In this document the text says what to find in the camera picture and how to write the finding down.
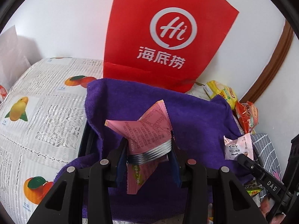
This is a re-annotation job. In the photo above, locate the white red strawberry snack packet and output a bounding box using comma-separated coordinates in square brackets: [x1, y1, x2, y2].
[224, 133, 254, 160]

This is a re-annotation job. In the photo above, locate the light pink snack packet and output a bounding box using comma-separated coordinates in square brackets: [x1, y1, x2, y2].
[105, 100, 172, 195]

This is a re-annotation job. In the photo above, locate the green snack packet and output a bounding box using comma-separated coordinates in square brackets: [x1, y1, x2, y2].
[244, 179, 263, 197]

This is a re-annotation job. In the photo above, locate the person's right hand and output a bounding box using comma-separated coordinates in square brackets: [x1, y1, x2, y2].
[259, 197, 285, 224]

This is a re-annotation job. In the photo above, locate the grey checked folded cloth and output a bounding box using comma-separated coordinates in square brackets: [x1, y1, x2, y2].
[251, 133, 281, 181]

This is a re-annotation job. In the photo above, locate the orange red chips bag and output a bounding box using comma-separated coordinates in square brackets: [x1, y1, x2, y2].
[235, 101, 258, 133]

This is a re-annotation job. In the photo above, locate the purple towel lined tray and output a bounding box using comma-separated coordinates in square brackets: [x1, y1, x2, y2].
[53, 78, 253, 221]

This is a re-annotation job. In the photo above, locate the fruit print lace tablecloth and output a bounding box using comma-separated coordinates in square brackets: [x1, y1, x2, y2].
[1, 57, 103, 223]

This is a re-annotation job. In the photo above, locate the yellow chips bag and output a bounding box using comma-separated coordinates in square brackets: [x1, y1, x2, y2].
[204, 80, 238, 110]

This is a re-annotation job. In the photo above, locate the white Miniso plastic bag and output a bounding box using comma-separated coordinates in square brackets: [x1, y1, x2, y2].
[0, 26, 30, 102]

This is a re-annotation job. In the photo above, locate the red paper shopping bag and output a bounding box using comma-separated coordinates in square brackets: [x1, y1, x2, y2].
[103, 0, 238, 93]

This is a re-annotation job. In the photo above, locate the brown wooden door frame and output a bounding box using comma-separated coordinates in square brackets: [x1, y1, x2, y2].
[240, 20, 294, 103]

